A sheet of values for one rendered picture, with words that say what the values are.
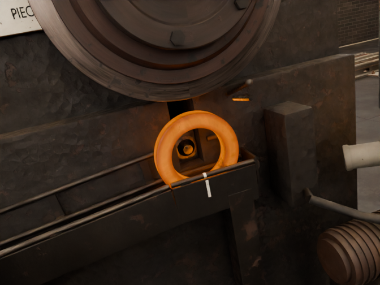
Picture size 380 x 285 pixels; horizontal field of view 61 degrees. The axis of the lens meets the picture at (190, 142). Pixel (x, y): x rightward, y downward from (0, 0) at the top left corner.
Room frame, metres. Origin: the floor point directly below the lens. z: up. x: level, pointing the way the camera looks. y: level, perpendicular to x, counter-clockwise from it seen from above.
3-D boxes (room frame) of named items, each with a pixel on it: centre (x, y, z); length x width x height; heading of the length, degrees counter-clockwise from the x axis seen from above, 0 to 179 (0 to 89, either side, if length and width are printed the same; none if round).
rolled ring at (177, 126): (0.66, -0.01, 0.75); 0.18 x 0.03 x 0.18; 103
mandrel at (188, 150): (0.82, 0.03, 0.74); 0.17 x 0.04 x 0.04; 13
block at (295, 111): (0.72, -0.24, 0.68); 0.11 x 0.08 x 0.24; 13
